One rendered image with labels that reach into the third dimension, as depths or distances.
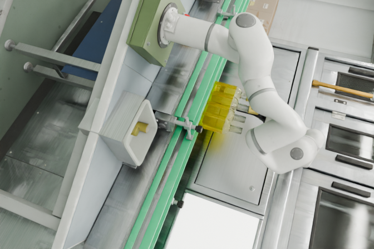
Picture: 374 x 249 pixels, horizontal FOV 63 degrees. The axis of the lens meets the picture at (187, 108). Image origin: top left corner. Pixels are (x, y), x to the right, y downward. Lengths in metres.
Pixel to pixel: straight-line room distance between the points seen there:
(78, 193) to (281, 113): 0.64
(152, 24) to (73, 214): 0.63
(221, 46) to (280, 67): 0.76
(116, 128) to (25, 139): 0.81
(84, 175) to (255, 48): 0.63
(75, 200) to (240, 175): 0.68
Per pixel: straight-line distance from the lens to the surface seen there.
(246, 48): 0.87
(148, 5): 1.00
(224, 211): 1.32
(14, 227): 1.57
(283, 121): 0.86
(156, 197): 1.18
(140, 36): 0.97
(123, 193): 1.19
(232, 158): 1.39
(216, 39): 0.99
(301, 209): 1.42
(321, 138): 1.23
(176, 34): 1.03
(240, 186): 1.35
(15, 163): 1.68
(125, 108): 1.00
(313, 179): 1.46
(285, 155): 0.98
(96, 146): 1.00
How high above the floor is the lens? 1.20
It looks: 14 degrees down
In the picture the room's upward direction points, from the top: 106 degrees clockwise
